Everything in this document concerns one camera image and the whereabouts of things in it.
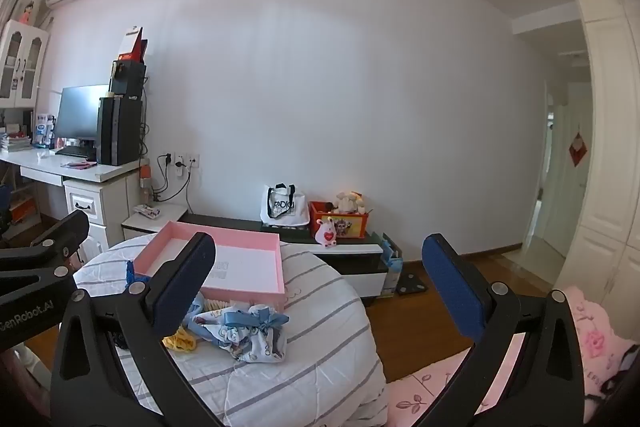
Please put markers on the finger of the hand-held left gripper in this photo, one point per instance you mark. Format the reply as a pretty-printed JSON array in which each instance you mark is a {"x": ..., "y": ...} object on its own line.
[
  {"x": 45, "y": 274},
  {"x": 70, "y": 227}
]

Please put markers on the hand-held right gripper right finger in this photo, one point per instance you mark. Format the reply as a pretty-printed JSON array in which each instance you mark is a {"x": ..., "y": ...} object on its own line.
[{"x": 450, "y": 287}]

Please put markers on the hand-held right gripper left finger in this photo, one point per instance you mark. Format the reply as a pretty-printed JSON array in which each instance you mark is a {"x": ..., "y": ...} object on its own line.
[{"x": 185, "y": 277}]

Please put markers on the blue knitted toy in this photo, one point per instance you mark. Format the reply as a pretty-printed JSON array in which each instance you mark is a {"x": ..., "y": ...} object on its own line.
[{"x": 132, "y": 272}]

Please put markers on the yellow knitted toy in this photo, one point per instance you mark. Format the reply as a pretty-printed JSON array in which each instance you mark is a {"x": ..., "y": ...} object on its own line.
[{"x": 182, "y": 342}]

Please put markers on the pink cardboard box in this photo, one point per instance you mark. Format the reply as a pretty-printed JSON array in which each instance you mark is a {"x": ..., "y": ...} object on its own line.
[{"x": 250, "y": 247}]

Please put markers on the dark dotted floor mat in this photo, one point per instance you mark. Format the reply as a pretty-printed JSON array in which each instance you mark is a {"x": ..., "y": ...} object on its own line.
[{"x": 412, "y": 286}]

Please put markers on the orange storage box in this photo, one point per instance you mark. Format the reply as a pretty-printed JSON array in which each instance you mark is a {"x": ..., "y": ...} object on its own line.
[{"x": 24, "y": 210}]

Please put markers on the white low side table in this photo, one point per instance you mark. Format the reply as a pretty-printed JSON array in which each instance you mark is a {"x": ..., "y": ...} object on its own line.
[{"x": 160, "y": 219}]

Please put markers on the pink stationery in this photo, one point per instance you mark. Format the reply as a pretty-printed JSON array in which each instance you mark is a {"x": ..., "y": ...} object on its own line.
[{"x": 79, "y": 164}]

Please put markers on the white desk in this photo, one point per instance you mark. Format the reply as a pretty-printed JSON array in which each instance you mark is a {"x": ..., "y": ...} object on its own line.
[{"x": 50, "y": 164}]

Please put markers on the small printed packet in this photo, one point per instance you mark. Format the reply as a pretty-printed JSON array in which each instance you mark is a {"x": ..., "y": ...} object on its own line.
[{"x": 146, "y": 211}]

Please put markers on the orange tag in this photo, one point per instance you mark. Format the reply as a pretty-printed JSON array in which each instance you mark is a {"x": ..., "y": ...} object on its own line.
[{"x": 145, "y": 174}]

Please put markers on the black and white tv stand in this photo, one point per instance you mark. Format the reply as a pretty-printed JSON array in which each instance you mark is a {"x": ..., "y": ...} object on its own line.
[{"x": 360, "y": 257}]

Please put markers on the blue and white carton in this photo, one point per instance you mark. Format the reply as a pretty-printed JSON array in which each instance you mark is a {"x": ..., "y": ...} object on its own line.
[{"x": 44, "y": 131}]

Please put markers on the stack of books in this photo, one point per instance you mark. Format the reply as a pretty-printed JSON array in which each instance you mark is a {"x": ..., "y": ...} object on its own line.
[{"x": 15, "y": 143}]

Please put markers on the black computer tower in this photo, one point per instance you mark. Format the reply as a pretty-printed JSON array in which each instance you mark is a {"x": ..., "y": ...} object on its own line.
[{"x": 120, "y": 132}]

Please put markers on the black computer monitor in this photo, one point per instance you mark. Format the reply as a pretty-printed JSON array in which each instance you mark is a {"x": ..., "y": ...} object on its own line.
[{"x": 80, "y": 112}]

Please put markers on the red toy box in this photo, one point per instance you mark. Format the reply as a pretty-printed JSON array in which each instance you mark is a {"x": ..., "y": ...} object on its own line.
[{"x": 350, "y": 227}]

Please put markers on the white tote bag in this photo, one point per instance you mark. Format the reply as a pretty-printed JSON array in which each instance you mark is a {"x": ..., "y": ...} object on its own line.
[{"x": 282, "y": 207}]

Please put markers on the cream plush toy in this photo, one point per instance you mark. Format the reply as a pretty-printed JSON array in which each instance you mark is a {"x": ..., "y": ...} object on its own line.
[{"x": 350, "y": 202}]

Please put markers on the pink heart figure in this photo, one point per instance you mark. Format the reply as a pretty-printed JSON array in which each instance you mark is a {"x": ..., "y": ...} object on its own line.
[{"x": 326, "y": 234}]

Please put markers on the white door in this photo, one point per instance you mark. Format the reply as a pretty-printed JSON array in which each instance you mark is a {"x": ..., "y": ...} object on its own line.
[{"x": 565, "y": 207}]

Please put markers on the white striped quilt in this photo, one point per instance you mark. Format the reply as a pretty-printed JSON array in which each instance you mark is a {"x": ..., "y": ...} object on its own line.
[{"x": 310, "y": 357}]

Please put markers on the pink floral bed sheet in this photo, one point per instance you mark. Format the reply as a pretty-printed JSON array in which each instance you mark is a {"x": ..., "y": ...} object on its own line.
[{"x": 595, "y": 342}]

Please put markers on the black box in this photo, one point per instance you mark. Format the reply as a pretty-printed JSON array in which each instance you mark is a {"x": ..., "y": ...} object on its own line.
[{"x": 127, "y": 79}]

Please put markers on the white glass door cabinet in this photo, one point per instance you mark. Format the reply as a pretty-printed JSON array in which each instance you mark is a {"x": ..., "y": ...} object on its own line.
[{"x": 22, "y": 62}]

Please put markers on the red door decoration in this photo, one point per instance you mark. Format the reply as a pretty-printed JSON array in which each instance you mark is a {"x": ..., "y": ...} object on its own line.
[{"x": 578, "y": 150}]

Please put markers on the red and white box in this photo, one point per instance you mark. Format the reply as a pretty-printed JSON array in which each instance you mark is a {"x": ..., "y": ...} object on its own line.
[{"x": 131, "y": 44}]

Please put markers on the small doll figure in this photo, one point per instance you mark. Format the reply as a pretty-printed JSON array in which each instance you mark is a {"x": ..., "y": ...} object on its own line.
[{"x": 28, "y": 13}]

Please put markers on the white wardrobe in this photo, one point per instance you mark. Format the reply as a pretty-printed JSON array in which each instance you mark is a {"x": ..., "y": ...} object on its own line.
[{"x": 610, "y": 107}]

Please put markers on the white wall sockets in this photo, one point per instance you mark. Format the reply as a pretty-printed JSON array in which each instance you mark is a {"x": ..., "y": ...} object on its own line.
[{"x": 187, "y": 161}]

